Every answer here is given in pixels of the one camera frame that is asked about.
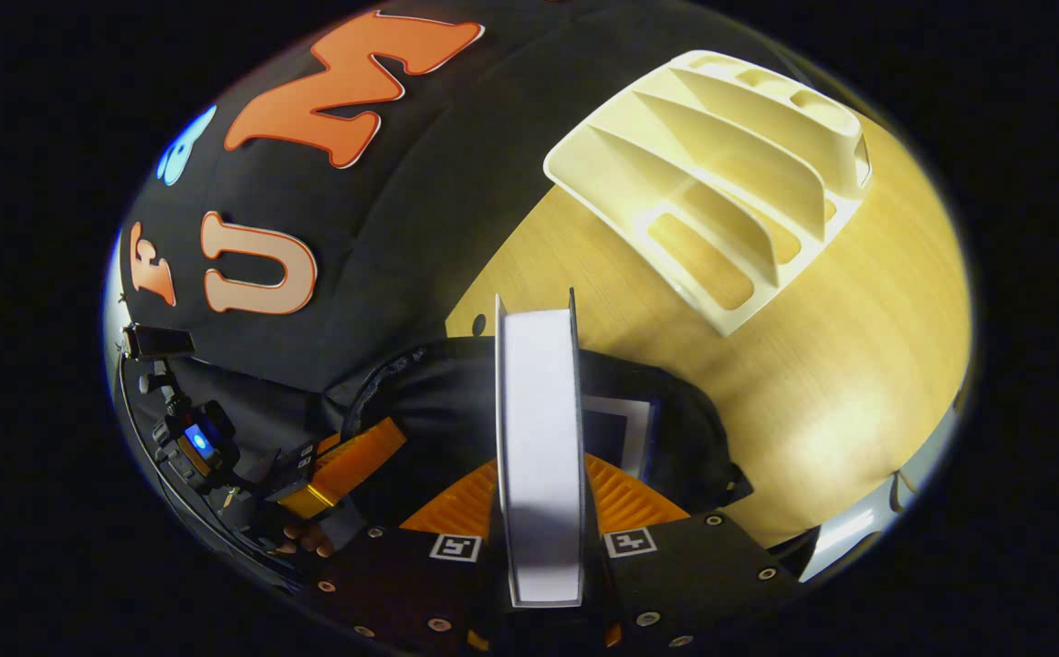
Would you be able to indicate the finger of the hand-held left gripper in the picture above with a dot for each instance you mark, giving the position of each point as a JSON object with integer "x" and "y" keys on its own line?
{"x": 356, "y": 456}

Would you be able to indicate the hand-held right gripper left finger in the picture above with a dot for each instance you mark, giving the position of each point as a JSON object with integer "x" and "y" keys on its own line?
{"x": 402, "y": 584}

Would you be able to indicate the black backdrop cloth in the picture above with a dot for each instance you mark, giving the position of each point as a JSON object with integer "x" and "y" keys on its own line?
{"x": 420, "y": 201}

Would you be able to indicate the white bookshelf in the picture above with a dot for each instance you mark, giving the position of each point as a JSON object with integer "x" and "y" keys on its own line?
{"x": 730, "y": 146}

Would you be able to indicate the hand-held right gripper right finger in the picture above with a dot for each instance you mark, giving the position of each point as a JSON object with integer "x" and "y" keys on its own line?
{"x": 685, "y": 584}

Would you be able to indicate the portrait cover book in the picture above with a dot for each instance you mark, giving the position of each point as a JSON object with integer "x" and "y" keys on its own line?
{"x": 539, "y": 438}

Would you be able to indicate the black schoolbag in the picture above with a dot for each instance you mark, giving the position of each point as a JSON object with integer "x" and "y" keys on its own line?
{"x": 438, "y": 392}

